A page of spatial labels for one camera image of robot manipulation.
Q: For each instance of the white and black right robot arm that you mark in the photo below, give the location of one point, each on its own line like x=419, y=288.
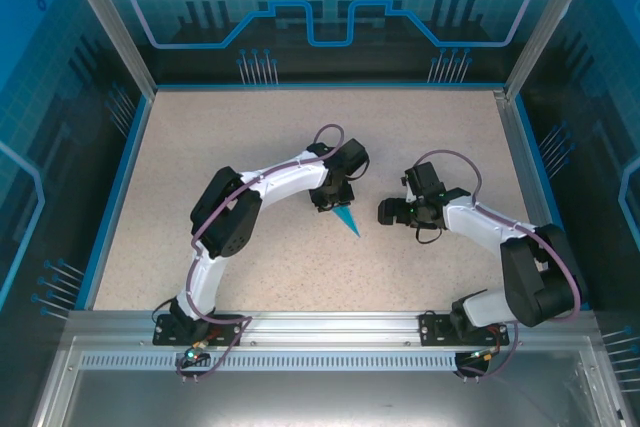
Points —
x=480, y=227

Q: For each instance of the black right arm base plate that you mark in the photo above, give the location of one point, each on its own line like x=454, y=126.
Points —
x=432, y=332

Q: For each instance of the table side rail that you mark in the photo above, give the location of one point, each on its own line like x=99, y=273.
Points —
x=132, y=147
x=519, y=147

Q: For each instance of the aluminium mounting rail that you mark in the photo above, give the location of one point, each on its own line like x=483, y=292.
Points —
x=330, y=327

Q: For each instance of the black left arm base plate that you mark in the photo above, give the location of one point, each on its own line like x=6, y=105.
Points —
x=162, y=337

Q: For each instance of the aluminium frame post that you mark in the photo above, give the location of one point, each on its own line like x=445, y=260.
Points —
x=547, y=22
x=115, y=27

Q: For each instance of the blue square paper sheet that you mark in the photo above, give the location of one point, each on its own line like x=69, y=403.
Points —
x=349, y=219

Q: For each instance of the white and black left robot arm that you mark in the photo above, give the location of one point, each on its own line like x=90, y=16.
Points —
x=290, y=179

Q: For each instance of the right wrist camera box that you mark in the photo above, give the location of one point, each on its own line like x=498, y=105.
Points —
x=407, y=186

